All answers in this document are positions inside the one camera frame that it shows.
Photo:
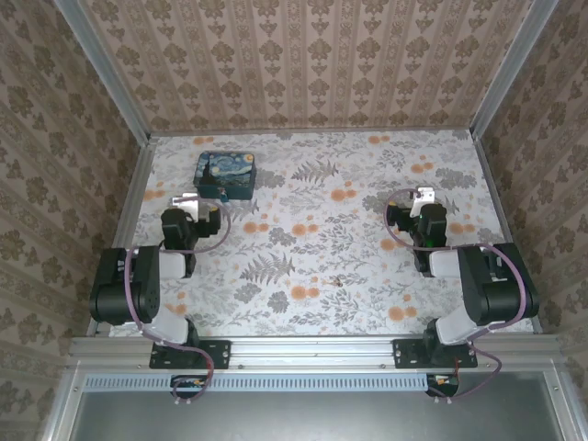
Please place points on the aluminium side rail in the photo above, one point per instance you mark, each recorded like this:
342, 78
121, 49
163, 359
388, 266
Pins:
126, 229
510, 229

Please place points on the black connector board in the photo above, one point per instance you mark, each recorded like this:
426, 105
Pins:
443, 384
188, 385

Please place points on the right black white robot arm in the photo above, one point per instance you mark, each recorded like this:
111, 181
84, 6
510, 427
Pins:
496, 294

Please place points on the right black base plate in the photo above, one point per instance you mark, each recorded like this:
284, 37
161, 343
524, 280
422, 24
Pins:
406, 354

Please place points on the grey sheet metal panel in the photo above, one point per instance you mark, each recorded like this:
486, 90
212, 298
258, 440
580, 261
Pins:
312, 415

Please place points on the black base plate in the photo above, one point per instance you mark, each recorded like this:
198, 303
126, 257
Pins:
216, 354
406, 354

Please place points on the aluminium corner post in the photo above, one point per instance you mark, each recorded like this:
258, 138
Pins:
510, 69
103, 69

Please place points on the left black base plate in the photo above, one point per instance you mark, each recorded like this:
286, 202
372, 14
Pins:
216, 354

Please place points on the long aluminium base rail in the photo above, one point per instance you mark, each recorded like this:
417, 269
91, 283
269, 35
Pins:
312, 350

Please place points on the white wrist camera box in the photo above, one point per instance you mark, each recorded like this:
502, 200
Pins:
425, 194
187, 203

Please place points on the starry night print tin box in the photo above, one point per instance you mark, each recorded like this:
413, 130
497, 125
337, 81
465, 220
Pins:
226, 172

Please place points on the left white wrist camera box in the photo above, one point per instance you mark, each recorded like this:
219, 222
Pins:
187, 203

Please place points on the small blue padlock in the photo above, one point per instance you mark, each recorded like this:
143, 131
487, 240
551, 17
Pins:
223, 195

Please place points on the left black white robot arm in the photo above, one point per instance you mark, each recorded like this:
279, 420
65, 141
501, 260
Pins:
121, 289

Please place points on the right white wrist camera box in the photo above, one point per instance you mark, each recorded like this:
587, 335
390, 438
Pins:
425, 194

